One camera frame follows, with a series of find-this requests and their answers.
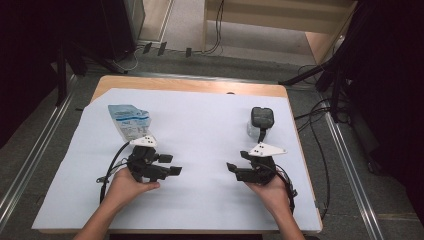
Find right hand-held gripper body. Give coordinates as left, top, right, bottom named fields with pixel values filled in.
left=236, top=142, right=287, bottom=186

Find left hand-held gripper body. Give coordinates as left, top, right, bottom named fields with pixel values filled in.
left=126, top=135, right=169, bottom=183

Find person's left hand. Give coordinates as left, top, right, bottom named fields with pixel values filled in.
left=103, top=167, right=161, bottom=210

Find white floor cable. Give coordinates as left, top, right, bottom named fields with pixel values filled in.
left=111, top=45, right=144, bottom=73

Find dark curtain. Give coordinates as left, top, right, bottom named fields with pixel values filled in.
left=0, top=0, right=136, bottom=149
left=344, top=0, right=424, bottom=228

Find metal floor rail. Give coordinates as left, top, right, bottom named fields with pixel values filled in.
left=0, top=74, right=80, bottom=232
left=321, top=109, right=385, bottom=240

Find clear container with black lid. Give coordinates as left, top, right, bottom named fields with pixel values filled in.
left=246, top=106, right=275, bottom=144

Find black floor cables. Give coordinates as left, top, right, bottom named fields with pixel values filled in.
left=293, top=64, right=351, bottom=221

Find black metal stand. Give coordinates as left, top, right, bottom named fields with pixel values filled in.
left=278, top=49, right=355, bottom=124
left=53, top=36, right=129, bottom=108

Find left hand-held gripper cable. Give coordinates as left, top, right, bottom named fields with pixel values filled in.
left=96, top=141, right=133, bottom=204

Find black hanging cable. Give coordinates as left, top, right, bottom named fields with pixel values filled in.
left=203, top=0, right=225, bottom=55

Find person's right hand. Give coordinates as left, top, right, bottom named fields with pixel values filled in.
left=244, top=176, right=292, bottom=216

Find light wooden shelf unit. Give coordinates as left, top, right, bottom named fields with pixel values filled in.
left=201, top=0, right=360, bottom=66

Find blue white refill pouch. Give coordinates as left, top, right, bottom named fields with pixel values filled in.
left=107, top=104, right=153, bottom=143

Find white table cover sheet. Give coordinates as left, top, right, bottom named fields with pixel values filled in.
left=31, top=87, right=323, bottom=233

